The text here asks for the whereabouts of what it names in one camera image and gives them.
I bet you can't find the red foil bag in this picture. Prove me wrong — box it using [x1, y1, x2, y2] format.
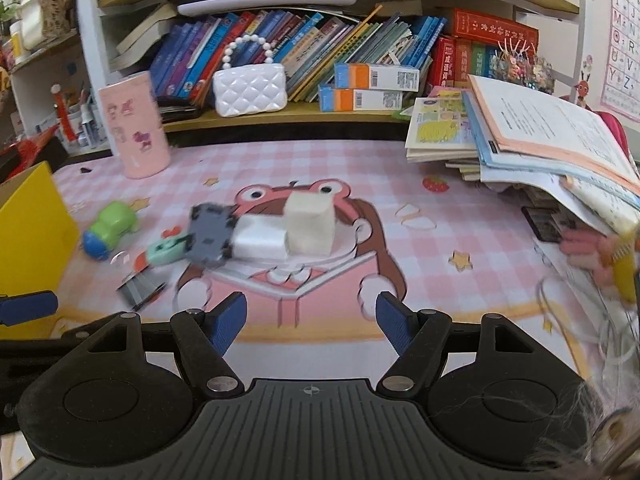
[0, 127, 63, 161]

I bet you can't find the pink cylinder container with stickers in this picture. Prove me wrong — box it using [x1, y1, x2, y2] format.
[97, 71, 171, 179]

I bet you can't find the thick cream paperback book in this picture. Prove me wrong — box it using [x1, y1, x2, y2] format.
[116, 2, 178, 53]
[109, 45, 161, 72]

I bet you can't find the white foam cube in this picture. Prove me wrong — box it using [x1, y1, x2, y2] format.
[283, 191, 335, 256]

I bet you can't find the pink backpack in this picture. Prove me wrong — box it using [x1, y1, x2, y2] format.
[597, 110, 636, 161]

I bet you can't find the pink alphabet wall poster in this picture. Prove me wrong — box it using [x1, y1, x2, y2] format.
[599, 0, 640, 123]

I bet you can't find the white charging cable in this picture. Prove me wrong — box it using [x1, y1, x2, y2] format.
[535, 275, 640, 376]

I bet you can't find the row of colourful children's books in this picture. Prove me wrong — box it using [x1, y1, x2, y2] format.
[150, 7, 448, 106]

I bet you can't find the sparkly hair ornament cluster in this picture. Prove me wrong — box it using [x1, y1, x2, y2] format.
[487, 40, 556, 95]

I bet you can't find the pile of workbooks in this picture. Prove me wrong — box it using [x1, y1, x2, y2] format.
[404, 74, 640, 241]

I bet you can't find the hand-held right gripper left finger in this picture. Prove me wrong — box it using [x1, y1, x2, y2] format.
[47, 290, 249, 395]

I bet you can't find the white pen holder with pens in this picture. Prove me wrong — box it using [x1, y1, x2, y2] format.
[70, 85, 108, 153]

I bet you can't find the white charger block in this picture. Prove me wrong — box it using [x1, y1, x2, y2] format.
[227, 214, 291, 262]

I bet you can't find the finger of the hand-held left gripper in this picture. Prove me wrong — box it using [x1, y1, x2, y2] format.
[0, 291, 58, 327]

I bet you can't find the pink fuzzy toy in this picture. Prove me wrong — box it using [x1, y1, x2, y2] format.
[559, 230, 618, 288]

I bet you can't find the green and blue toy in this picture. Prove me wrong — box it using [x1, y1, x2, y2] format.
[81, 201, 141, 262]

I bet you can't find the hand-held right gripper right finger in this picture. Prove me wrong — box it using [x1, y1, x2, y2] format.
[375, 290, 581, 395]

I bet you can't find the blue-green plastic clip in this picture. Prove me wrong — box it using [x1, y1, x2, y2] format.
[134, 232, 193, 271]

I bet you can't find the black flat case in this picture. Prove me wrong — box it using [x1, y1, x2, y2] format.
[520, 205, 576, 243]

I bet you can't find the white quilted handbag pearl handle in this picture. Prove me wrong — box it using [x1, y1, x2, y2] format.
[212, 35, 288, 117]

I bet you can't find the beige fluffy fur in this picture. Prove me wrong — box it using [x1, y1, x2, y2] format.
[525, 375, 640, 480]

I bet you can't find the red boxed book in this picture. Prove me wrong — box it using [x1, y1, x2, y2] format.
[452, 8, 540, 53]

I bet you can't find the white shelf unit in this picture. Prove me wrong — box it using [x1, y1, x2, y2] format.
[0, 30, 111, 161]

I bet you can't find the yellow cardboard box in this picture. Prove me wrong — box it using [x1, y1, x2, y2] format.
[0, 161, 81, 341]

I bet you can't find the red firecracker ornament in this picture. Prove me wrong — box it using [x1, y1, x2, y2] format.
[52, 85, 76, 143]

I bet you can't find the small grey card box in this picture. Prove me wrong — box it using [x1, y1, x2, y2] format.
[116, 267, 168, 311]

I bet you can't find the wooden bookshelf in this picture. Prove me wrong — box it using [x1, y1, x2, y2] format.
[75, 0, 586, 133]

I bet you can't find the row of thick dictionaries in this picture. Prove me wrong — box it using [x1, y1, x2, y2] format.
[430, 35, 501, 93]

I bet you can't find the reindeer wall sticker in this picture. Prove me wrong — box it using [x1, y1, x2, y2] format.
[570, 55, 598, 108]

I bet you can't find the white ribbon roll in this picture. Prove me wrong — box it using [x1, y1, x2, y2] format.
[17, 0, 48, 51]

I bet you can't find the grey toy car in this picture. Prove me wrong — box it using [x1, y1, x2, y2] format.
[184, 203, 238, 267]

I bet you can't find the pink checkered printed desk mat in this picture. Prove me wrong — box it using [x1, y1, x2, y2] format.
[0, 140, 640, 381]

